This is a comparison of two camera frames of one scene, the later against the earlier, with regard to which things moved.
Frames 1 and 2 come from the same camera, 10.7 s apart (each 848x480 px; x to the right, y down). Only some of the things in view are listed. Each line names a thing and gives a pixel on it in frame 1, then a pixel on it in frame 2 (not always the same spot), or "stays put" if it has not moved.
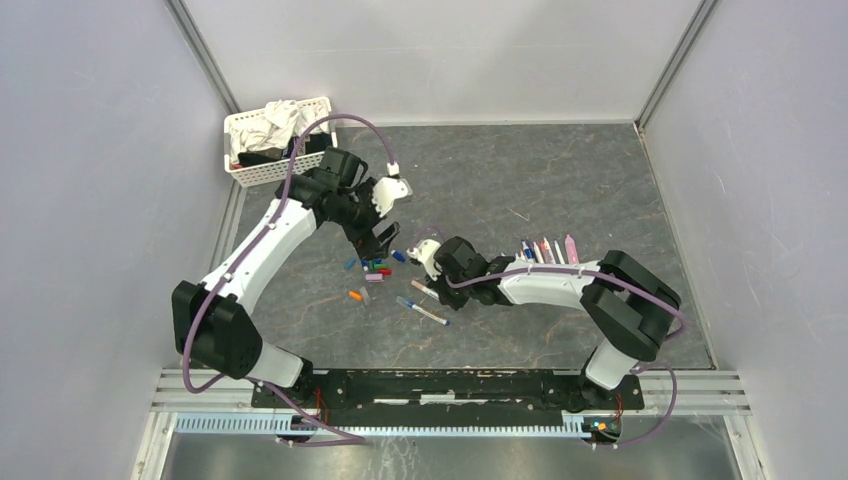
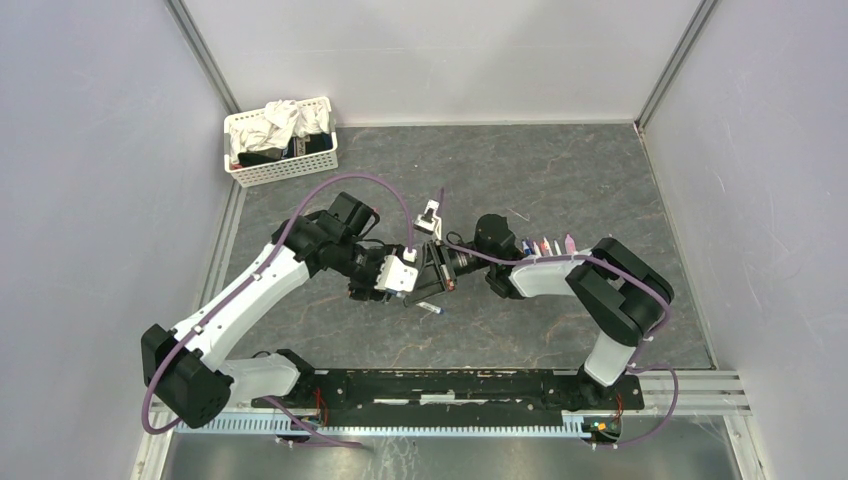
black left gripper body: (359, 220) -> (363, 278)
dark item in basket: (314, 143) stays put
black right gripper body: (454, 296) -> (441, 265)
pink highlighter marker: (571, 250) stays put
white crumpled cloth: (283, 120) stays put
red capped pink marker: (546, 252) stays put
